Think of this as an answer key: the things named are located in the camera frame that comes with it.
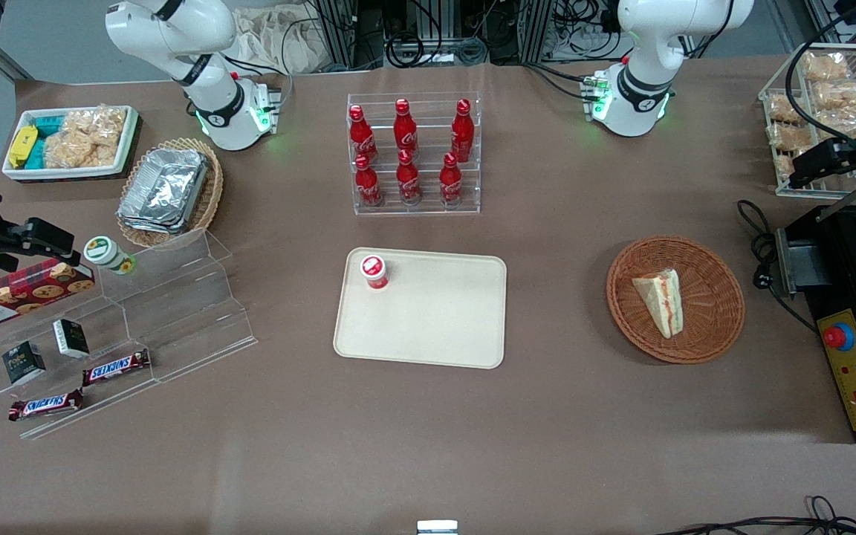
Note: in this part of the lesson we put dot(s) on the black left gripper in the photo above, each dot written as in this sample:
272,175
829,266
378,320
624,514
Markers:
854,154

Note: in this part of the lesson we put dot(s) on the triangle sandwich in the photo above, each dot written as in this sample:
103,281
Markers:
660,301

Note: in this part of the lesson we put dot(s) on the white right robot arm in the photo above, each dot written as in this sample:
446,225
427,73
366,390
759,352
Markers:
175,37

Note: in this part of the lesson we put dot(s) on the round brown wicker basket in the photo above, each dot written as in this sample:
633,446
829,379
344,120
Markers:
710,312

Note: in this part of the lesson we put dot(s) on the oval tan wicker basket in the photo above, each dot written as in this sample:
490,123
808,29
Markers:
209,200

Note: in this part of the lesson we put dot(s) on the beige plastic tray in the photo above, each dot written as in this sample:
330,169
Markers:
435,319

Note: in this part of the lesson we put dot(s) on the bagged rice cracker snack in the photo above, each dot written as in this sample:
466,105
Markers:
844,95
75,152
788,137
786,167
825,65
97,125
783,108
848,122

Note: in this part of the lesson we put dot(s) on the red tartan cookie box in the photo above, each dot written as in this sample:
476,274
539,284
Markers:
27,293

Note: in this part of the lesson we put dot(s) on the white plastic bin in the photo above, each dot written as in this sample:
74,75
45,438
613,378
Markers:
19,172

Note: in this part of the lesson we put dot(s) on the green white yogurt cup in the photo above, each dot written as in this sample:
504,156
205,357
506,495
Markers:
107,253

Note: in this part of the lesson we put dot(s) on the teal snack packet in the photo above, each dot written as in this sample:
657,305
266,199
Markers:
38,154
47,125

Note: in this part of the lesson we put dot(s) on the small black box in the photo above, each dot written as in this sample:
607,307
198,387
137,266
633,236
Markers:
71,339
24,362

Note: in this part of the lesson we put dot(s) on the yellow snack packet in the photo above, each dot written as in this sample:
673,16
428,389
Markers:
22,146

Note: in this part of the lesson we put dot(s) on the black sealing machine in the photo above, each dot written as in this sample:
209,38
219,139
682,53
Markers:
837,297

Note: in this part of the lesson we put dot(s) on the Snickers chocolate bar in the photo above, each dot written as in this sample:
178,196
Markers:
45,405
117,367

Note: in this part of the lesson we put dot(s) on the aluminium foil container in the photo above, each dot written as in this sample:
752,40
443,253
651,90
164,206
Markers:
164,189

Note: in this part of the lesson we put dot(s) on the clear acrylic tiered stand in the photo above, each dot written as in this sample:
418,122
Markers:
183,312

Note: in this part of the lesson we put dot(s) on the beige cloth bag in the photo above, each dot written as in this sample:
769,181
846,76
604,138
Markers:
279,41

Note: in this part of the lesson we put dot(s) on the red cola bottle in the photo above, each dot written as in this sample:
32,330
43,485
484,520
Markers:
462,134
406,130
409,182
362,137
450,182
368,186

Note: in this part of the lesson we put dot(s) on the red yogurt cup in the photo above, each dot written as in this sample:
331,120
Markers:
374,272

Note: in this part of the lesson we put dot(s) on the clear acrylic bottle rack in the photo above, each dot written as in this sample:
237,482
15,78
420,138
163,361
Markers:
428,208

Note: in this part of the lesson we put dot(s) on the small silver metal block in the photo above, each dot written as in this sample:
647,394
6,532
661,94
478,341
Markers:
437,528

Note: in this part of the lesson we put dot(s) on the aluminium frame rack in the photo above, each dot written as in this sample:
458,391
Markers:
339,30

